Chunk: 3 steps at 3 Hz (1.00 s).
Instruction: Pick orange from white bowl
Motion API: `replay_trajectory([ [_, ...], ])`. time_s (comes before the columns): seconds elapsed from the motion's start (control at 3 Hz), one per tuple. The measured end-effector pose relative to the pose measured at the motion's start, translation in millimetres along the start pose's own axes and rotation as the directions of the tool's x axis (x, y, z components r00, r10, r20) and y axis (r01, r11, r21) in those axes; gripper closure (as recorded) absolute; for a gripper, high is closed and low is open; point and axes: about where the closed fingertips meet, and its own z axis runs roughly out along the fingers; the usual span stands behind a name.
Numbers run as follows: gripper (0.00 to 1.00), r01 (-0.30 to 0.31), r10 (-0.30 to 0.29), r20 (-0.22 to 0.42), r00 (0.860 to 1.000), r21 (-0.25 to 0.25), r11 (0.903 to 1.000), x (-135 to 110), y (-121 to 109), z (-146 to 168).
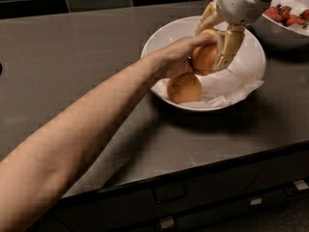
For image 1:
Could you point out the white bowl with strawberries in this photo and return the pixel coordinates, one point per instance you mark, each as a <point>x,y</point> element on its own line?
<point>278,36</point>

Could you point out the person's bare forearm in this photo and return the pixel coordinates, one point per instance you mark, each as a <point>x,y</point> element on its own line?
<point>41,169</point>

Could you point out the person's bare hand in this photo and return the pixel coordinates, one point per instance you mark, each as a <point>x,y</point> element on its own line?
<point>174,59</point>

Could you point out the large white bowl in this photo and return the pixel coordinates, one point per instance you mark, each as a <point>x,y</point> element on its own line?
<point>206,91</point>

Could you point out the white paper napkin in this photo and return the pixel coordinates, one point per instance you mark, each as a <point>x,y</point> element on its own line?
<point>231,81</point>

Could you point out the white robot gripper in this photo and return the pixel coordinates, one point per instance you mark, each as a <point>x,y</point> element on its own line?
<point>238,6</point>

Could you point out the red strawberries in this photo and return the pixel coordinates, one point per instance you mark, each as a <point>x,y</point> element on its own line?
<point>284,15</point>

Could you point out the dark cabinet drawer front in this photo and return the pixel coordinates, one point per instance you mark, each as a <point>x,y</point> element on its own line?
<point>186,199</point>

